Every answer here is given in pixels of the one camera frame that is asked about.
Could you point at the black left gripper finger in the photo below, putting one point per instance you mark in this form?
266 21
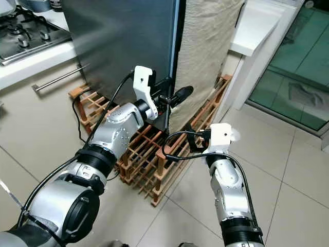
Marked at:
183 95

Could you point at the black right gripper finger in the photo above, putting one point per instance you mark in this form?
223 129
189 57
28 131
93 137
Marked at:
189 138

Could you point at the beige towel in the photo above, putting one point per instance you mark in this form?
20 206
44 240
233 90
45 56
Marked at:
205 51

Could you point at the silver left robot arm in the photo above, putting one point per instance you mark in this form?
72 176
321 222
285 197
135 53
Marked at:
61 211

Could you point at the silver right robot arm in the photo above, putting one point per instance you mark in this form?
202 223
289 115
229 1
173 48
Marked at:
229 190

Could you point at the grey steel fridge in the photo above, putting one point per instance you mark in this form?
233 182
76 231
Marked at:
118 46

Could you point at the wooden wine rack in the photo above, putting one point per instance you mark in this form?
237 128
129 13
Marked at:
144 170

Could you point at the white ledge column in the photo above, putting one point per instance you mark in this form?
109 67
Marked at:
257 31

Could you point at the glass sliding door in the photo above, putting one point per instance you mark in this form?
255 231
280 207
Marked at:
298 67

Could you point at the white kitchen cabinet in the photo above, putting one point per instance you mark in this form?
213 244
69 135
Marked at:
41 123

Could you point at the dark jar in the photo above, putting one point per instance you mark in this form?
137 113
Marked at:
56 4

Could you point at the steel gas hob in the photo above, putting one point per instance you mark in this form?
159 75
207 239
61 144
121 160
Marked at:
31 41

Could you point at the grey metal pot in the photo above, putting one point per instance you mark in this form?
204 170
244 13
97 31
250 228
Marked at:
38 4

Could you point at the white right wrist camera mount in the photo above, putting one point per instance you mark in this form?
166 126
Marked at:
218 135

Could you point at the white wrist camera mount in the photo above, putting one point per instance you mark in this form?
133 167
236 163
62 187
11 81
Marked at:
218 135
143 82

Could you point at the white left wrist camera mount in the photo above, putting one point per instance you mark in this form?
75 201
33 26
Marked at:
143 82

